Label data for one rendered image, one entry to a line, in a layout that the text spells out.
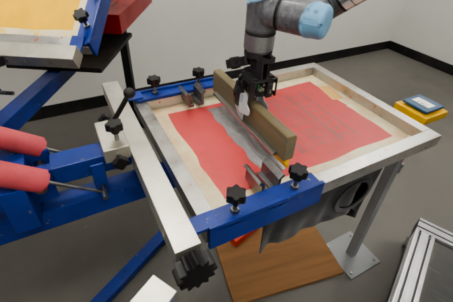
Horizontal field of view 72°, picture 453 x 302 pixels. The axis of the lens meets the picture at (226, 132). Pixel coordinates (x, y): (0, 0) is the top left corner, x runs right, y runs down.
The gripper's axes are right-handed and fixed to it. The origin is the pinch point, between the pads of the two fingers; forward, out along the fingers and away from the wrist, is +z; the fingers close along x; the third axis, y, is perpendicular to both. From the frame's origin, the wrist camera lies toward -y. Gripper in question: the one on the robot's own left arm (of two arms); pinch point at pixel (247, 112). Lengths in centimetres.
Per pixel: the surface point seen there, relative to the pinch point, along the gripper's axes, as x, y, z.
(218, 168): -14.5, 10.1, 8.1
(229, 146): -7.2, 3.0, 8.1
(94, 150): -42.7, 0.0, -0.5
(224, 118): -1.9, -10.1, 7.5
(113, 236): -44, -56, 104
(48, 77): -52, -70, 11
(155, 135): -26.2, -6.4, 4.6
